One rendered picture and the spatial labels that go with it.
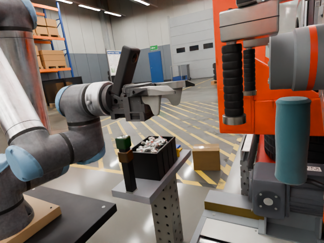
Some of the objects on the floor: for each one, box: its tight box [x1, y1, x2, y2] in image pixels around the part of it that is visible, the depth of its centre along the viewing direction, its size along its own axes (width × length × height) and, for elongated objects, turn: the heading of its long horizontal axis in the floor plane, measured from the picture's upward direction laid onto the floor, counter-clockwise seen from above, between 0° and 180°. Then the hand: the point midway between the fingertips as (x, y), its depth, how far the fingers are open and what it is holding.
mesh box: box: [41, 76, 83, 106], centre depth 822 cm, size 88×127×97 cm
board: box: [105, 48, 132, 83], centre depth 945 cm, size 150×50×195 cm, turn 179°
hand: (183, 84), depth 44 cm, fingers open, 11 cm apart
